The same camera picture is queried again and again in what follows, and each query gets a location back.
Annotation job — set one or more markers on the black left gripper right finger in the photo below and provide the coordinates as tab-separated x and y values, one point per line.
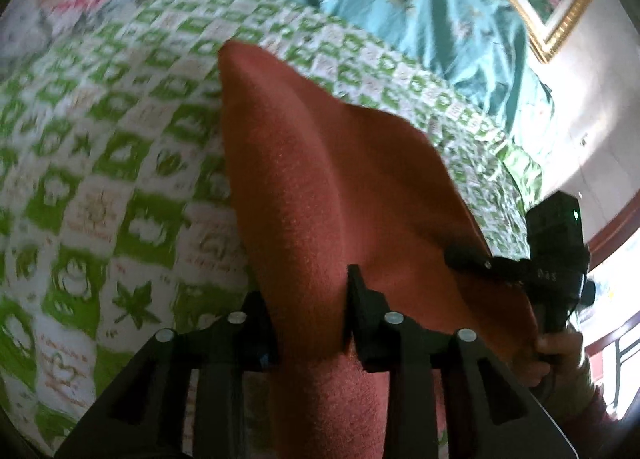
451	382

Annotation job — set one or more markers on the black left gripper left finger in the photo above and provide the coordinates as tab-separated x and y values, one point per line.
181	396

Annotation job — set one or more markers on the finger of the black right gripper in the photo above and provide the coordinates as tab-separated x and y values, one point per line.
469	263

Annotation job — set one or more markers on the rust orange knit garment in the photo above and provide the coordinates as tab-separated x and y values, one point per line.
318	185

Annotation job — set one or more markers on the right forearm dark red sleeve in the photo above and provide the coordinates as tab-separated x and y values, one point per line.
595	413

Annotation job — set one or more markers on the person's right hand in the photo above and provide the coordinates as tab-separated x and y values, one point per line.
559	357

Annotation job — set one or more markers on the green white checkered bedsheet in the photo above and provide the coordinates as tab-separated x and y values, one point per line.
115	211

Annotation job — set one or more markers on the teal floral satin quilt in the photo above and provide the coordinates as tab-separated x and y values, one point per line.
400	9

